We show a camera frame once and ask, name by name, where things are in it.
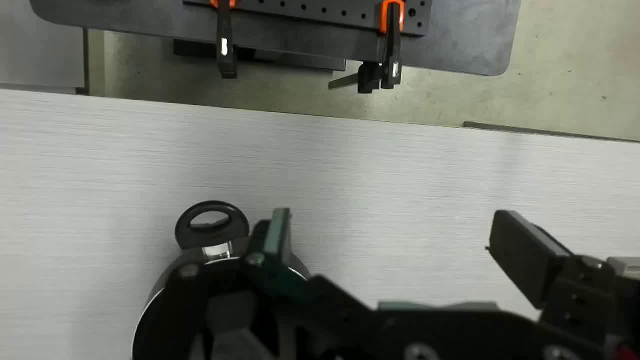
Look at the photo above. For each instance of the black perforated mounting board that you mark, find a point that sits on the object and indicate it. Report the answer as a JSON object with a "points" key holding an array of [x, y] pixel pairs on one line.
{"points": [[320, 13]]}

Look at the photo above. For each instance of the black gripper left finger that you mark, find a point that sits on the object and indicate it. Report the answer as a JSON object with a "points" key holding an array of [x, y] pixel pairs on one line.
{"points": [[279, 233]]}

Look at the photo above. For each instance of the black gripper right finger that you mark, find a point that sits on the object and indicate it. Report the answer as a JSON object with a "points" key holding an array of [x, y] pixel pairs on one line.
{"points": [[526, 256]]}

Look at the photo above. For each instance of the black cooking pot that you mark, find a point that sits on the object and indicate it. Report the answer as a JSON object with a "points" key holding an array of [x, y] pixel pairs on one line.
{"points": [[213, 231]]}

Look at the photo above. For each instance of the grey base plate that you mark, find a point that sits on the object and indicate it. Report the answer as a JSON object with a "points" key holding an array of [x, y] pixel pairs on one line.
{"points": [[467, 40]]}

